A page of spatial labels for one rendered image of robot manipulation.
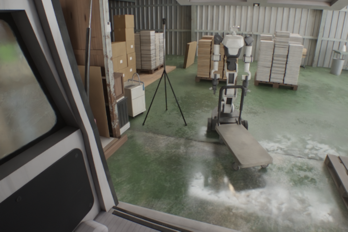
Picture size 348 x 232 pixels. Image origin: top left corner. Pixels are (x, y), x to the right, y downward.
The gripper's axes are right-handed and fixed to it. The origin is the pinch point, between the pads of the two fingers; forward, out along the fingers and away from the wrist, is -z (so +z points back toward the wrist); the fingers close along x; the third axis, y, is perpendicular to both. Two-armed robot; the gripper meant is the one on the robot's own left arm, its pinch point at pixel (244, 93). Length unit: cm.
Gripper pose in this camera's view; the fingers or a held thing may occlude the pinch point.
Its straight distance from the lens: 304.2
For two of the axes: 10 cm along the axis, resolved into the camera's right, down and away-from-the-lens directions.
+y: 9.9, 0.6, -1.5
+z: 0.3, -9.8, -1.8
